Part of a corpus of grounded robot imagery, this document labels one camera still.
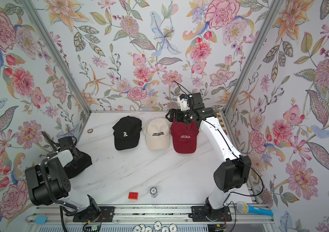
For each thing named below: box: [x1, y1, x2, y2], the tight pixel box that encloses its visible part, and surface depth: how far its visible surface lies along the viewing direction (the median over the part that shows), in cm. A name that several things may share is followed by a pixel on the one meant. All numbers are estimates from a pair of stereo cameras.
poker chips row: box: [132, 220, 178, 232], surface depth 72 cm
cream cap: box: [143, 117, 171, 150], surface depth 102 cm
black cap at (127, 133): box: [112, 116, 142, 151], surface depth 106 cm
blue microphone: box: [236, 201, 274, 217], surface depth 76 cm
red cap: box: [170, 117, 200, 155], surface depth 100 cm
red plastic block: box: [128, 191, 139, 200], surface depth 81 cm
